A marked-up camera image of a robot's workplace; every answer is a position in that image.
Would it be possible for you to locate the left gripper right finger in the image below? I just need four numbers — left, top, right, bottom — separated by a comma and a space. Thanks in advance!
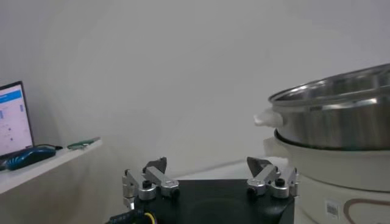
246, 156, 300, 200

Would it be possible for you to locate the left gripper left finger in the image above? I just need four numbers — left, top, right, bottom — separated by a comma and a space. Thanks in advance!
121, 156, 180, 211

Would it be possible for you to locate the stainless steel steamer basket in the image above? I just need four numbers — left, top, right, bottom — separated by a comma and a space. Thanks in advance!
253, 63, 390, 152

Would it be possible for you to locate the cream electric cooker base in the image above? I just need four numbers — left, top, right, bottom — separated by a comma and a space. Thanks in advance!
263, 129, 390, 224

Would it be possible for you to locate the white side table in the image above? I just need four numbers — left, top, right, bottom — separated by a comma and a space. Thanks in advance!
0, 138, 103, 195

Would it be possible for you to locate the blue computer mouse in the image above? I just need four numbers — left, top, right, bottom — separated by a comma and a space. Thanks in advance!
5, 145, 57, 171

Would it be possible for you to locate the black laptop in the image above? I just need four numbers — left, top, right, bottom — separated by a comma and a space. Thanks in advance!
0, 80, 35, 171

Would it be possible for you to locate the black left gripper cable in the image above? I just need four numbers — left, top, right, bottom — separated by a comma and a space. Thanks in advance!
105, 208, 158, 224

